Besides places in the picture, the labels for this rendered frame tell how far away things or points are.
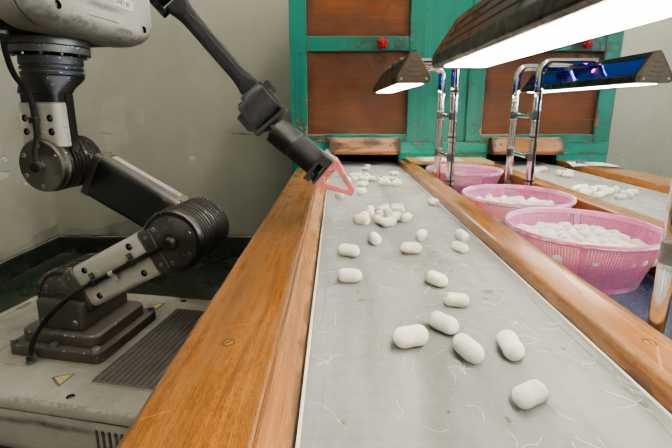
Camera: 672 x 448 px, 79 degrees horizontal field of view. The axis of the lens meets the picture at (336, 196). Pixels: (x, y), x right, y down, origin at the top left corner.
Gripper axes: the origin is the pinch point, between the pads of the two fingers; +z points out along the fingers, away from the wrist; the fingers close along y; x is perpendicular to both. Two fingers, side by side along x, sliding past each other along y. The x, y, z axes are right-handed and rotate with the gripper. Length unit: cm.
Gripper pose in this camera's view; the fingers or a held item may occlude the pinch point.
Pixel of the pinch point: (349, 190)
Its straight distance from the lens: 84.2
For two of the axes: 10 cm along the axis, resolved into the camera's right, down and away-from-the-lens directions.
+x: -6.4, 7.5, 1.7
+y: 0.3, -1.9, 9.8
